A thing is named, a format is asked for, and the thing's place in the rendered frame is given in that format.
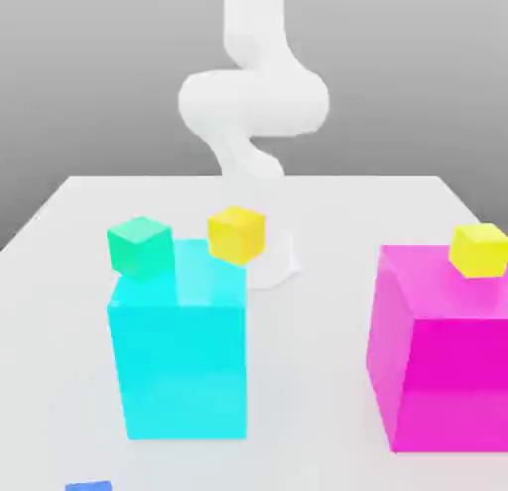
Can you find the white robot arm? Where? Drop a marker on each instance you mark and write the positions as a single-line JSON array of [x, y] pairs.
[[254, 98]]

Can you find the small yellow cube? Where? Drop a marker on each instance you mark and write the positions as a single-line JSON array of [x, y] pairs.
[[236, 235], [479, 251]]

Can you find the small green cube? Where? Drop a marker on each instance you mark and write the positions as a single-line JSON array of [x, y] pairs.
[[139, 248]]

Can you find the small blue cube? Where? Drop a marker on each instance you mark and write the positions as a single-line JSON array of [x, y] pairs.
[[89, 486]]

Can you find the large cyan box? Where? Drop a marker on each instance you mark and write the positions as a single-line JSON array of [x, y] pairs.
[[178, 364]]

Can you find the large magenta box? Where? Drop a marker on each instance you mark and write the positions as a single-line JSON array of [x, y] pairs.
[[448, 380]]

